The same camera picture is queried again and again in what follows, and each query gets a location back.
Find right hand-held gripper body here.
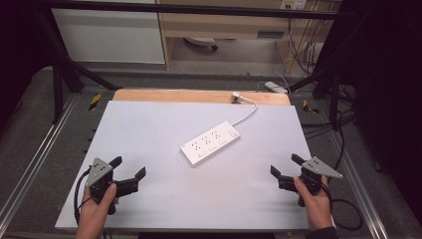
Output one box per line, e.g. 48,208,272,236
297,155,344,208

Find white power strip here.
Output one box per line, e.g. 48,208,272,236
179,119,242,168

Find person's right hand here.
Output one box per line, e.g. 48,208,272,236
293,174,333,231

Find person's left hand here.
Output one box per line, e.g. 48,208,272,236
75,182,118,231

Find white table mat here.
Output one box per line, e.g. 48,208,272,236
54,100,314,232

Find yellow black tape strip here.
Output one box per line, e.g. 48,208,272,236
88,93,103,113
302,99,320,116

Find white power adapter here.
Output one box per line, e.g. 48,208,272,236
264,81,290,96

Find wooden table board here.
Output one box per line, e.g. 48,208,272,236
111,88,292,107

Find white cabinet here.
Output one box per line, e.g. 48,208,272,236
51,0,166,65

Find office chair base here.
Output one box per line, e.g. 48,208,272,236
183,36,220,52

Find wooden desk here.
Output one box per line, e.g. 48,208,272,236
154,0,343,73

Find aluminium rail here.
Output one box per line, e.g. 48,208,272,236
325,131,390,239
0,94,80,231

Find black floor cables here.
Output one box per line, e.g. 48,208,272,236
299,83,357,171

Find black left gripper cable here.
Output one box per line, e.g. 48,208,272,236
73,167,93,227

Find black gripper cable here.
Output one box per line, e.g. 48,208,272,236
320,181,364,232
73,167,93,227

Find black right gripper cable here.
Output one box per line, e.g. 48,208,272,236
320,181,364,232

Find white power strip cable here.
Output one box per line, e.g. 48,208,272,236
231,95,260,127

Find hanging cable bundle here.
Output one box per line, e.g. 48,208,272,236
286,16,325,77

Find white wall socket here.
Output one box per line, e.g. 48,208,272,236
279,0,309,11

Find black metal frame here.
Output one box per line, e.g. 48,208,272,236
32,0,343,131

